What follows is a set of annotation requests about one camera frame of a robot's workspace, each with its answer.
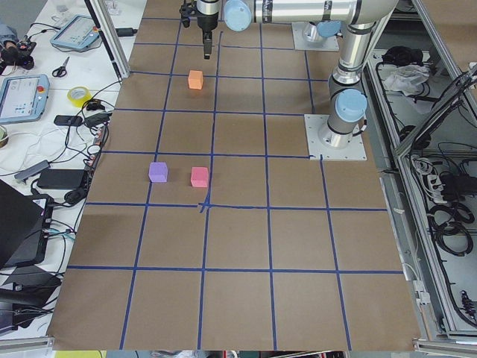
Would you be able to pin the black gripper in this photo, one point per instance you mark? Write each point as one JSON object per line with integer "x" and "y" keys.
{"x": 206, "y": 22}

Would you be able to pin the orange foam block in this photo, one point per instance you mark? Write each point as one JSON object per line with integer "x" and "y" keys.
{"x": 195, "y": 80}

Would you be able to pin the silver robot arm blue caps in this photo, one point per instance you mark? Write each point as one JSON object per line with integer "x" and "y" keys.
{"x": 360, "y": 19}

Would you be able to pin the far teach pendant tablet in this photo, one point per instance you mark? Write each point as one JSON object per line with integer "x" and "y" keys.
{"x": 79, "y": 34}

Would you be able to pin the teach pendant tablet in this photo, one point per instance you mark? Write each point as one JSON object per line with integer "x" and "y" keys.
{"x": 23, "y": 98}
{"x": 79, "y": 34}

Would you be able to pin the pink foam block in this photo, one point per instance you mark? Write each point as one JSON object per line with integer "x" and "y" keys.
{"x": 200, "y": 177}

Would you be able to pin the yellow tape roll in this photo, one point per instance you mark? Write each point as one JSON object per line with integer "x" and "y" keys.
{"x": 78, "y": 96}

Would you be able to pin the purple foam block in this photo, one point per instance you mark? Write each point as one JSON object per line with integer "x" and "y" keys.
{"x": 158, "y": 172}

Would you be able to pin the black phone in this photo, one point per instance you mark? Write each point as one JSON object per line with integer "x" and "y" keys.
{"x": 68, "y": 120}

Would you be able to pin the brown paper mat blue grid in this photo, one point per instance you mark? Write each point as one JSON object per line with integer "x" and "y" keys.
{"x": 278, "y": 252}

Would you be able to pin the near teach pendant tablet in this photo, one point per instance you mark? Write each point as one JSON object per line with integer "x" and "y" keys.
{"x": 23, "y": 98}

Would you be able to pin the white crumpled cloth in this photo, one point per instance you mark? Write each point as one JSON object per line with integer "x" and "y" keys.
{"x": 407, "y": 79}

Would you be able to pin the grey usb hub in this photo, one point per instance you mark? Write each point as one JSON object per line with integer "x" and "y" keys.
{"x": 32, "y": 171}

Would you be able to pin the black power adapter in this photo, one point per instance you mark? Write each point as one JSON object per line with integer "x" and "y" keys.
{"x": 60, "y": 178}

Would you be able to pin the black laptop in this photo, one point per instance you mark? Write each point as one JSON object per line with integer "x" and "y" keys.
{"x": 25, "y": 220}

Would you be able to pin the white power strip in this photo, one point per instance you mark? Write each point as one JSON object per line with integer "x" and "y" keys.
{"x": 434, "y": 188}

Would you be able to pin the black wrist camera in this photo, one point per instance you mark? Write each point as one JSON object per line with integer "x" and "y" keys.
{"x": 187, "y": 11}

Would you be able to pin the aluminium frame post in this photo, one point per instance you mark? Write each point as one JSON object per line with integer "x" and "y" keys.
{"x": 107, "y": 31}

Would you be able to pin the black handled scissors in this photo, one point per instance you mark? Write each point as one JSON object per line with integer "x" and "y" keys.
{"x": 61, "y": 71}

